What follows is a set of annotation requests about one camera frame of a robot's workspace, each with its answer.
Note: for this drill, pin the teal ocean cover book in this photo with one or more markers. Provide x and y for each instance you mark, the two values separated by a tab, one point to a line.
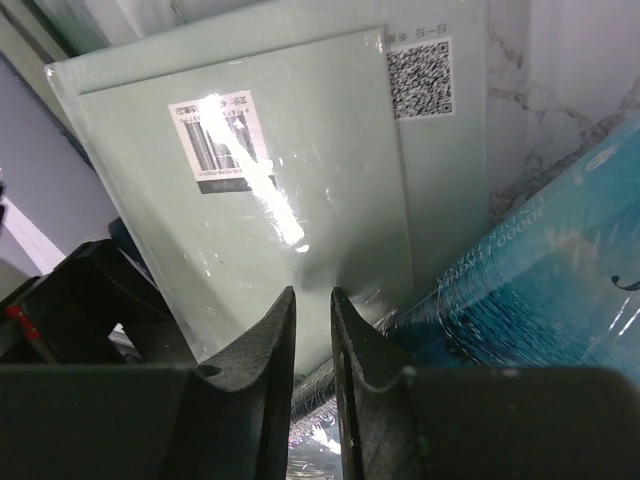
555	285

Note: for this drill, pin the navy blue book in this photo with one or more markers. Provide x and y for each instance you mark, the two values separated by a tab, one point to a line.
49	171

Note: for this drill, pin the pale green book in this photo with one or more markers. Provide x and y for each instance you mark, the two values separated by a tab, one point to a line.
309	144

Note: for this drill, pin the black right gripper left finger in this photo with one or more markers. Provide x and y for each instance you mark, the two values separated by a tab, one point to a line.
227	418

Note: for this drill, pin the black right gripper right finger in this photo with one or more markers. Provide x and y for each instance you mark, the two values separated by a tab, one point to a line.
399	419

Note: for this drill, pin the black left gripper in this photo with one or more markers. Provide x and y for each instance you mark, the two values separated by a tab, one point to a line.
94	308

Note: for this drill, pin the mint green open cabinet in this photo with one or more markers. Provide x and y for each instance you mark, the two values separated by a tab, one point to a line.
125	20

